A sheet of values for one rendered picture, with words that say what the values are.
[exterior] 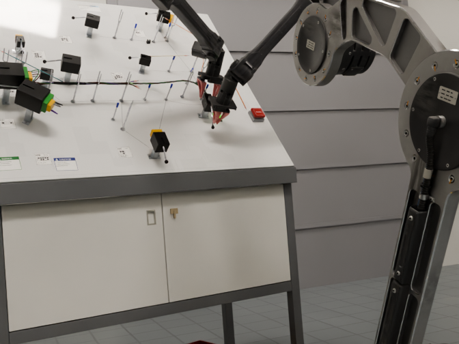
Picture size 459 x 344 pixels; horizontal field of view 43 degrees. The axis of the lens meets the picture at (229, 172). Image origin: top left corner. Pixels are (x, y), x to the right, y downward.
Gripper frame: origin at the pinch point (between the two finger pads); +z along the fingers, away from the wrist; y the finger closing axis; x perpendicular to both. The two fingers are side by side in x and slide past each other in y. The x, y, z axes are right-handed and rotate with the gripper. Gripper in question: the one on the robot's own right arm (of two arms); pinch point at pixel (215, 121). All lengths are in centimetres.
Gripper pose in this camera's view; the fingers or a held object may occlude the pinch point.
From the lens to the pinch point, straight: 227.8
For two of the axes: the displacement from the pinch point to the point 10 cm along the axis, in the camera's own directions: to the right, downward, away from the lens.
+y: -9.1, -0.8, -4.2
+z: -3.1, 7.8, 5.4
